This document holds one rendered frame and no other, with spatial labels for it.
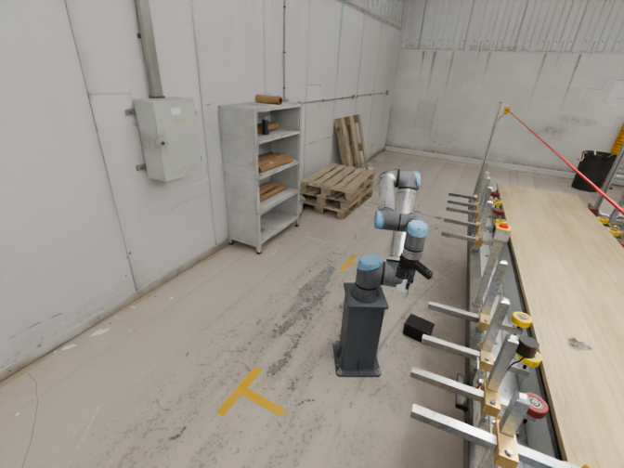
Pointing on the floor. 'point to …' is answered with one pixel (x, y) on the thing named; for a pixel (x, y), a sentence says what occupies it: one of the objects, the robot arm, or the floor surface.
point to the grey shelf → (237, 132)
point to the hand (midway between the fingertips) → (408, 292)
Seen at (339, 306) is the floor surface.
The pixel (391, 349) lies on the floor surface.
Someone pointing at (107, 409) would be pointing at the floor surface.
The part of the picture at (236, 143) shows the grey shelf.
